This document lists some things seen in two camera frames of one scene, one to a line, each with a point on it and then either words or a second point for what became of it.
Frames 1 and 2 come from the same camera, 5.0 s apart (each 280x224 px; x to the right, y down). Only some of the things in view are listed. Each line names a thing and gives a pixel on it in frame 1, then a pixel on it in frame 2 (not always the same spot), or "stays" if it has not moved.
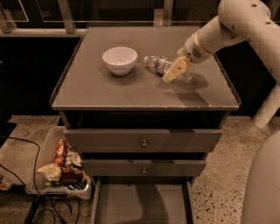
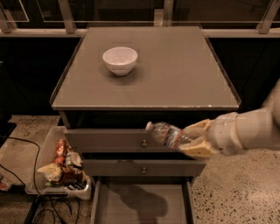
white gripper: [192, 51] to [224, 135]
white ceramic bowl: [120, 59] stays
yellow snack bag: [52, 171] stays
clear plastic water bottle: [161, 65] to [165, 133]
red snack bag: [61, 145] stays
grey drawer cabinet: [143, 141] stays
